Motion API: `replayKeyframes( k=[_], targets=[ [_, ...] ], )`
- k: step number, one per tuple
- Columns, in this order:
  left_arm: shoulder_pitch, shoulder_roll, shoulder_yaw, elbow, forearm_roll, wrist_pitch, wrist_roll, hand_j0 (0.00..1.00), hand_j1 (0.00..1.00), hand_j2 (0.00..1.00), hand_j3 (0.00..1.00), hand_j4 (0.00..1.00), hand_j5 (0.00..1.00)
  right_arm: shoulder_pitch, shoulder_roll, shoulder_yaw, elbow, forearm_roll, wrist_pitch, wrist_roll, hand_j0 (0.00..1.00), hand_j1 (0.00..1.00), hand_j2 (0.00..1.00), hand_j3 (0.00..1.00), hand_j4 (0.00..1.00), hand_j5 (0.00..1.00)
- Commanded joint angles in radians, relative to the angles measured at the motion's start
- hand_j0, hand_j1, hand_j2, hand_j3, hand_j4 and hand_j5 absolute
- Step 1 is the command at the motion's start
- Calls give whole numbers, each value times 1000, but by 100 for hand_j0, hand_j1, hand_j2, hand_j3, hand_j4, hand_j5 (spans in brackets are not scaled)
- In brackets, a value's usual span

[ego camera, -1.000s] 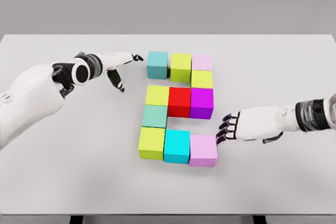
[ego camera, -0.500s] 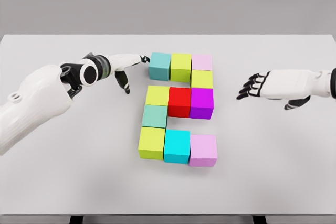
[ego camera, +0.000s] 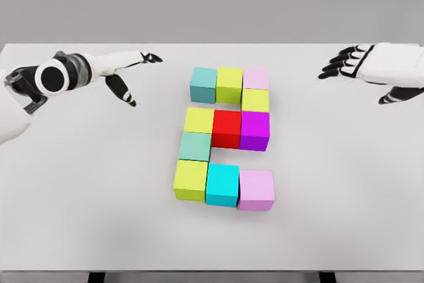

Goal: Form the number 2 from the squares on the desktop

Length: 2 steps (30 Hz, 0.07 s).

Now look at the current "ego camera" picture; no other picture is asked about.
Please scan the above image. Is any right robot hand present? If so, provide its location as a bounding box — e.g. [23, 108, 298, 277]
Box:
[317, 42, 424, 105]

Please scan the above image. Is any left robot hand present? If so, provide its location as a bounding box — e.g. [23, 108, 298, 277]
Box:
[103, 50, 164, 108]

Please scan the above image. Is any yellow-green cube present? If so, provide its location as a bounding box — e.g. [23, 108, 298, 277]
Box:
[240, 88, 270, 113]
[215, 67, 244, 105]
[183, 107, 215, 134]
[173, 159, 209, 203]

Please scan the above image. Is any pale teal cube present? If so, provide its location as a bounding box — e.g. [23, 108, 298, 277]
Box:
[178, 131, 213, 163]

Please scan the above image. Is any pale pink cube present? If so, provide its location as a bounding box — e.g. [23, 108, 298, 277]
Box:
[242, 68, 270, 91]
[237, 169, 276, 212]

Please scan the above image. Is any red cube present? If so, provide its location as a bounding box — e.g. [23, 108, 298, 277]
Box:
[211, 109, 242, 150]

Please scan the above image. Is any magenta purple cube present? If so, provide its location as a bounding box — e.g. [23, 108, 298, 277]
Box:
[238, 111, 271, 152]

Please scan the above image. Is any bright cyan cube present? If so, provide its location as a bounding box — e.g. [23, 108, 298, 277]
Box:
[205, 162, 240, 207]

